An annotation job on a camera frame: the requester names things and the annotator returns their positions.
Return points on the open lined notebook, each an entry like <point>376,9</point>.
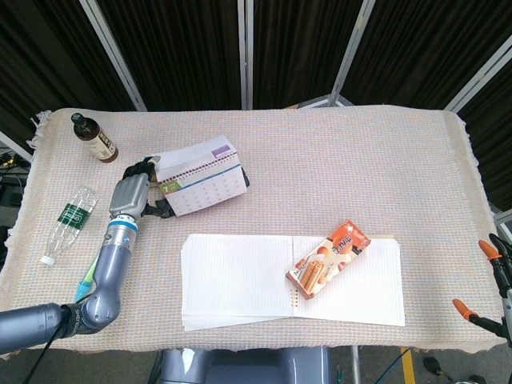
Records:
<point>236,280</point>

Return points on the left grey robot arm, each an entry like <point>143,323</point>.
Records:
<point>108,272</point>

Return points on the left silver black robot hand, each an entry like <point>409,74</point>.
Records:
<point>128,196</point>

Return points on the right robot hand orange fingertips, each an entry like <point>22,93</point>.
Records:
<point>507,280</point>

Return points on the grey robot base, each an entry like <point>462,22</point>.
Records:
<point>248,366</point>

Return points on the brown glass bottle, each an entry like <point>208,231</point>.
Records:
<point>98,140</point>

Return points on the orange biscuit snack box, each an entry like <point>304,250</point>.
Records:
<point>328,260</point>

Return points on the metal table leg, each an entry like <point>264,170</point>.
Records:
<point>356,366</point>

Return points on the pink woven tablecloth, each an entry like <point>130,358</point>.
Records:
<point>320,168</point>

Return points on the black folding screen silver frame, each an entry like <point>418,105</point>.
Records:
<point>180,48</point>

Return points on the clear plastic water bottle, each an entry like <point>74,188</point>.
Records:
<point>74,216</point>

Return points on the spiral desk calendar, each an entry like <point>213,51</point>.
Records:
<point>208,192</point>

